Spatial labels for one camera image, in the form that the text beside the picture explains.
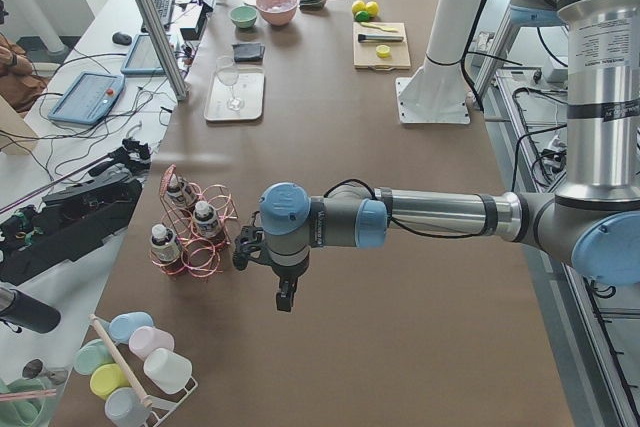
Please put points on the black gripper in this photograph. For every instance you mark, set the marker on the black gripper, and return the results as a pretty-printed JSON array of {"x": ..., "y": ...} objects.
[{"x": 286, "y": 273}]

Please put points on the tea bottle dark oolong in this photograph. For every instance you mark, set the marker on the tea bottle dark oolong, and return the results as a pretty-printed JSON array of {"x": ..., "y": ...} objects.
[{"x": 206, "y": 221}]

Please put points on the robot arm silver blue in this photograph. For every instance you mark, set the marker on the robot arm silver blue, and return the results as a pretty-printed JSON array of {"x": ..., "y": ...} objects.
[{"x": 591, "y": 222}]

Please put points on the tea bottle in basket front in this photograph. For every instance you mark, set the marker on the tea bottle in basket front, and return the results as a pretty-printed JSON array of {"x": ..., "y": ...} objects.
[{"x": 165, "y": 246}]

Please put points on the tea bottle in basket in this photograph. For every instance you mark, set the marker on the tea bottle in basket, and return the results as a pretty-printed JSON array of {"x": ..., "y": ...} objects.
[
  {"x": 165, "y": 246},
  {"x": 181, "y": 193}
]

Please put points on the tea bottle in basket top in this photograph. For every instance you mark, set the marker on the tea bottle in basket top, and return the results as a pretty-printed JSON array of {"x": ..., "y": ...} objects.
[{"x": 181, "y": 193}]

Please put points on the white plastic cup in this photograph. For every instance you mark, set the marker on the white plastic cup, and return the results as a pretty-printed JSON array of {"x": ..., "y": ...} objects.
[{"x": 168, "y": 370}]

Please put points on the pink plastic cup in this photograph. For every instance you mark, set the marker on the pink plastic cup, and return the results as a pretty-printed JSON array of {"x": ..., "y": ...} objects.
[{"x": 146, "y": 339}]

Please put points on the blue plastic cup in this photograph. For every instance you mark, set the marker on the blue plastic cup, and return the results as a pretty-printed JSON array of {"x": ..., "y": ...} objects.
[{"x": 123, "y": 325}]

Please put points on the cream rabbit serving tray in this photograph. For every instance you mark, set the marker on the cream rabbit serving tray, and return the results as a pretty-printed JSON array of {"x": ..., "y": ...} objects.
[{"x": 249, "y": 88}]

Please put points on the yellow plastic cup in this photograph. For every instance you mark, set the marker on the yellow plastic cup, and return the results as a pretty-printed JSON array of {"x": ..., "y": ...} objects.
[{"x": 106, "y": 379}]

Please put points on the grey plastic cup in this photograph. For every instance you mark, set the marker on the grey plastic cup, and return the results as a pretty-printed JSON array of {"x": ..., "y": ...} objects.
[{"x": 123, "y": 408}]

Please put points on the green plastic cup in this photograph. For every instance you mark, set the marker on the green plastic cup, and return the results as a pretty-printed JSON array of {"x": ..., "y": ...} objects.
[{"x": 91, "y": 356}]

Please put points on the clear wine glass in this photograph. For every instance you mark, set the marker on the clear wine glass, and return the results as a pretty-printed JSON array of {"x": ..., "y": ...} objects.
[{"x": 228, "y": 75}]

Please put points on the dark grey folded cloth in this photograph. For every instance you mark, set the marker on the dark grey folded cloth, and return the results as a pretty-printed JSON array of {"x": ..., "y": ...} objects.
[{"x": 248, "y": 52}]

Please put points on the wooden cutting board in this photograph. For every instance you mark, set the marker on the wooden cutting board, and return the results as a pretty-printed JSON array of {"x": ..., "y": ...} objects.
[{"x": 364, "y": 54}]

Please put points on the half lemon slice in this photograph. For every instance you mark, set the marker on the half lemon slice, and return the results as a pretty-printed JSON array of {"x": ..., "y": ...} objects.
[{"x": 383, "y": 51}]

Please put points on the steel muddler bar tool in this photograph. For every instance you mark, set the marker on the steel muddler bar tool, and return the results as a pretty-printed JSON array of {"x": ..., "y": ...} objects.
[{"x": 376, "y": 38}]

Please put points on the far blue teach pendant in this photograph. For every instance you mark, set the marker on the far blue teach pendant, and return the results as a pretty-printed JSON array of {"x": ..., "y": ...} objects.
[{"x": 141, "y": 59}]

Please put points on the blue teach pendant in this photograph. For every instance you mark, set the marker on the blue teach pendant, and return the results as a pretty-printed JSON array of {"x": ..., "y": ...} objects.
[
  {"x": 89, "y": 99},
  {"x": 141, "y": 59}
]

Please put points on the green ceramic bowl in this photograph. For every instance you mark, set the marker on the green ceramic bowl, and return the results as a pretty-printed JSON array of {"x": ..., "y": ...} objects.
[{"x": 243, "y": 17}]

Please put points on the yellow plastic knife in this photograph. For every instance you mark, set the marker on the yellow plastic knife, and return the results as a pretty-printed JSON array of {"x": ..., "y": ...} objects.
[{"x": 379, "y": 27}]

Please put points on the near blue teach pendant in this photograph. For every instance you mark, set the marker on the near blue teach pendant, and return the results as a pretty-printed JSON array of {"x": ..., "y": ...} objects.
[{"x": 89, "y": 99}]

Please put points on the pink bowl of ice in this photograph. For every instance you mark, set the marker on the pink bowl of ice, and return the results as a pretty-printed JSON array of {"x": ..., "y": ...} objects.
[{"x": 277, "y": 12}]

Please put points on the black thermos bottle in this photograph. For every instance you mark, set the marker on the black thermos bottle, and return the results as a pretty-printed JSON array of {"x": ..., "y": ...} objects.
[{"x": 25, "y": 312}]

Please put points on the yellow lemon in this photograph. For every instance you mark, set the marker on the yellow lemon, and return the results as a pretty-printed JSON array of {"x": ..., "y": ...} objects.
[{"x": 358, "y": 6}]

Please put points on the black computer mouse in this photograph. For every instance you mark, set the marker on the black computer mouse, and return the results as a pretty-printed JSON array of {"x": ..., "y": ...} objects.
[{"x": 121, "y": 38}]

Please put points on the black keyboard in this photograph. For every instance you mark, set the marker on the black keyboard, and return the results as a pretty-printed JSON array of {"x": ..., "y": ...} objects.
[{"x": 164, "y": 10}]

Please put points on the copper wire bottle basket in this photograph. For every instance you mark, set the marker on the copper wire bottle basket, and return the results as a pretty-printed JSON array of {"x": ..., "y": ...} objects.
[{"x": 201, "y": 257}]

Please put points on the white wire cup rack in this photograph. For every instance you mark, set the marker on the white wire cup rack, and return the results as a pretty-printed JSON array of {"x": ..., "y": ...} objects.
[{"x": 162, "y": 405}]

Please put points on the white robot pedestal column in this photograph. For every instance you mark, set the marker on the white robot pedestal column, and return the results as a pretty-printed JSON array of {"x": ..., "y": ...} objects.
[{"x": 437, "y": 91}]

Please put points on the aluminium frame post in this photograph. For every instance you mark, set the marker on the aluminium frame post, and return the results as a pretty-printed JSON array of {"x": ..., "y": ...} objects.
[{"x": 163, "y": 50}]

